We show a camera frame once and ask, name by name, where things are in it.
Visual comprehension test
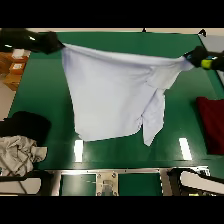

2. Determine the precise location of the white shirt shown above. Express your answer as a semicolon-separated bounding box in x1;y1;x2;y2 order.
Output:
60;43;195;148

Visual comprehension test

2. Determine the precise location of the black garment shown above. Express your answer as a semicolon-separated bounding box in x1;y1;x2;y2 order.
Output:
0;111;53;147

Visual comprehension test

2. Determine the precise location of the red garment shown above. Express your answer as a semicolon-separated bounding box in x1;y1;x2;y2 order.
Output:
195;96;224;156

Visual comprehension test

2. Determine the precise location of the grey garment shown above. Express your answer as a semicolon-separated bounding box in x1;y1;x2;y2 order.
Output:
0;134;49;178

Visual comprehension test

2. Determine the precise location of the brown cardboard box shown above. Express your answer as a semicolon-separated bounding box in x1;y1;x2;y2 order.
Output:
2;73;23;92
8;61;27;75

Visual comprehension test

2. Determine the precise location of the silver frame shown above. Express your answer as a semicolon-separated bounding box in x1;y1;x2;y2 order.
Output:
43;166;212;197

